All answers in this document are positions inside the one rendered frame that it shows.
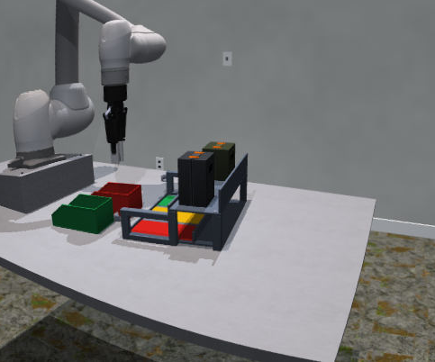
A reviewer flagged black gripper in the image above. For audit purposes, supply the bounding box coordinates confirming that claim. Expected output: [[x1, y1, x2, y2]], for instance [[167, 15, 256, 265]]
[[103, 85, 128, 164]]

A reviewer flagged black case with orange handles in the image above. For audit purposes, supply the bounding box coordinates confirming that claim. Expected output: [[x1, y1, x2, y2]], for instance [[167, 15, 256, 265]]
[[177, 151, 214, 207]]

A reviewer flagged red bin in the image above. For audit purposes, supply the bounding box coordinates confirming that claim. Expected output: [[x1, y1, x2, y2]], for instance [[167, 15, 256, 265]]
[[91, 182, 142, 216]]

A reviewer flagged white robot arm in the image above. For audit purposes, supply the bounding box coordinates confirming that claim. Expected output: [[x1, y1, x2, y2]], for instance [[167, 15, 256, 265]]
[[7, 0, 167, 169]]

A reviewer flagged green bin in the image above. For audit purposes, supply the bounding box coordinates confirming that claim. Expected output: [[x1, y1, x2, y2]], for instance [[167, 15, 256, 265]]
[[52, 194, 114, 234]]

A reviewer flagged grey metal shelf rack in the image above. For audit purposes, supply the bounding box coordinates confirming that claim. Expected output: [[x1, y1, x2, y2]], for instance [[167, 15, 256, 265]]
[[113, 152, 248, 251]]

